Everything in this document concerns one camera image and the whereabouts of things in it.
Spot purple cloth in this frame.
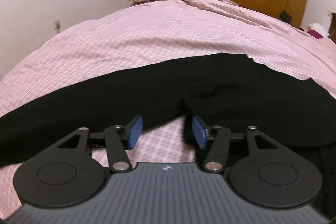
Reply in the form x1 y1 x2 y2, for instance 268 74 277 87
307 30 323 40

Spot black pants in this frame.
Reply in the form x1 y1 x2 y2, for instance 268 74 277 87
0 53 336 169

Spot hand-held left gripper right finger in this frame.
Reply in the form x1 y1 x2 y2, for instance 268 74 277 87
192 115 279 173

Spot pink checked bed blanket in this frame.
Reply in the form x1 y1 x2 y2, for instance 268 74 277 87
0 0 336 219

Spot white plush toy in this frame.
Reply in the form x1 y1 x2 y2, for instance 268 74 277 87
308 22 328 35

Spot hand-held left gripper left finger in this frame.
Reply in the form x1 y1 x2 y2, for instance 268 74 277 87
56 115 144 173

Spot wooden headboard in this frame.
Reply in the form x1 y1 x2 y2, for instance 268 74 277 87
328 11 336 44

